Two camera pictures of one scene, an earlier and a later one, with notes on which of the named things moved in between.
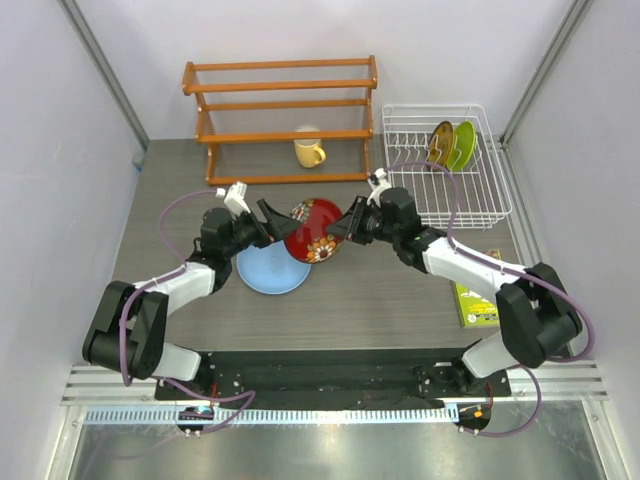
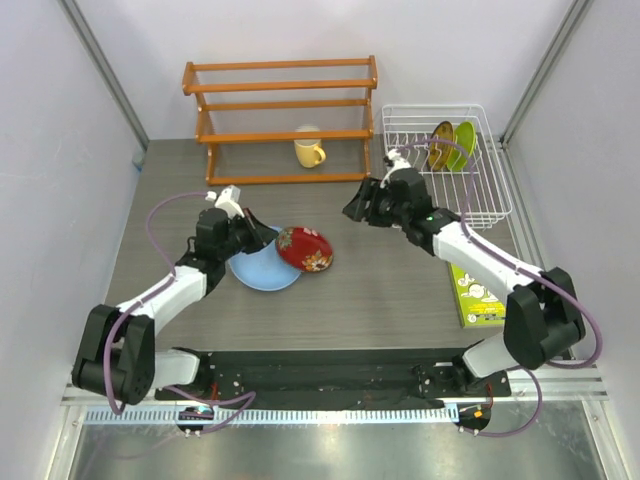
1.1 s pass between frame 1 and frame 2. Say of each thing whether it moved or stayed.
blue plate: moved
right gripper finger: moved
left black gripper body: stayed
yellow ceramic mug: stayed
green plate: stayed
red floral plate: moved
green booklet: stayed
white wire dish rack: stayed
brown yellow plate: stayed
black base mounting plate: stayed
